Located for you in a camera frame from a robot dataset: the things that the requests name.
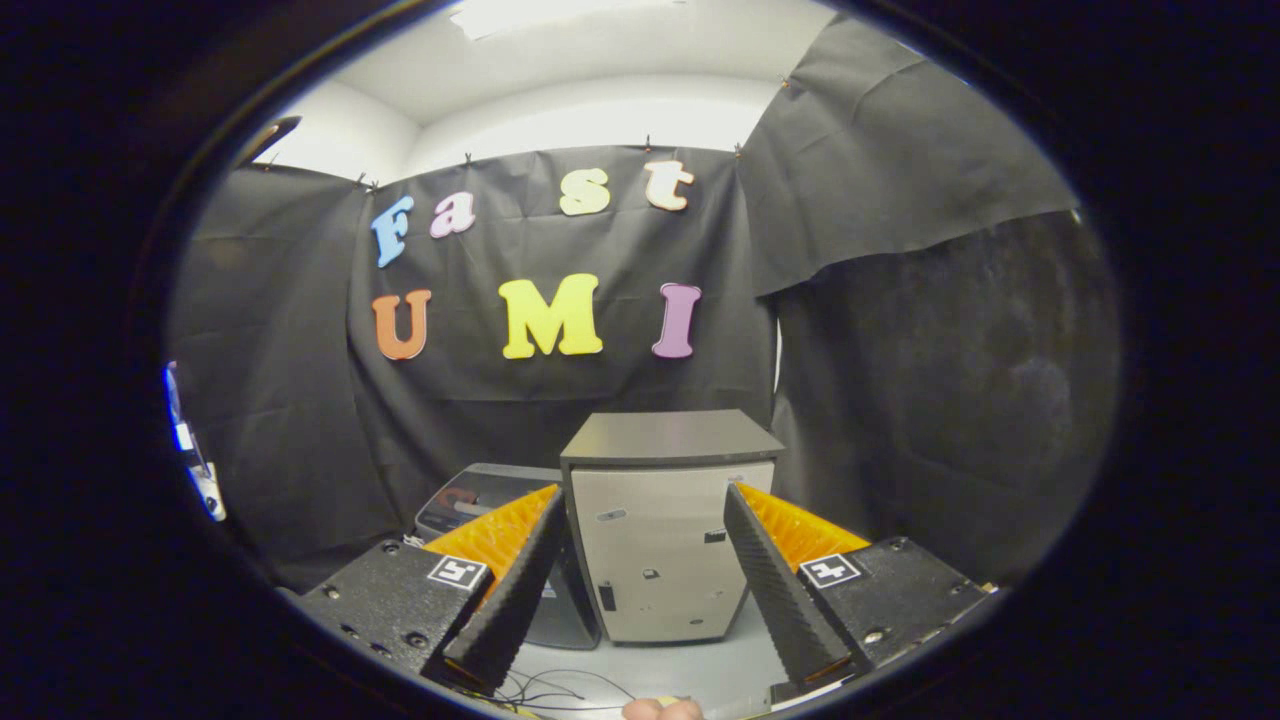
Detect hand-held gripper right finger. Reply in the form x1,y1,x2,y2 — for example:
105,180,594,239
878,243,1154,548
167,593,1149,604
722,482,1001,691

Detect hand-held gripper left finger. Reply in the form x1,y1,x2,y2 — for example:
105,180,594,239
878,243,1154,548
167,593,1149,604
295,483,566,693

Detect grey top-load washing machine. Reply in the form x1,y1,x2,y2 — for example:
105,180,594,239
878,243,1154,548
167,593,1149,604
412,462,602,651

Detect dark washing machine lid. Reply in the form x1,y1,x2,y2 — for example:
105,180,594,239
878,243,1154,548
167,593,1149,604
415,462,567,543

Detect small beige cabinet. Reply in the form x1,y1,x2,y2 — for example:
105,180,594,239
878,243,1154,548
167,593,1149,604
560,408,787,646

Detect thin black floor cables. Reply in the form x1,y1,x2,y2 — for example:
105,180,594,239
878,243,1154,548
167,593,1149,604
495,668,641,717

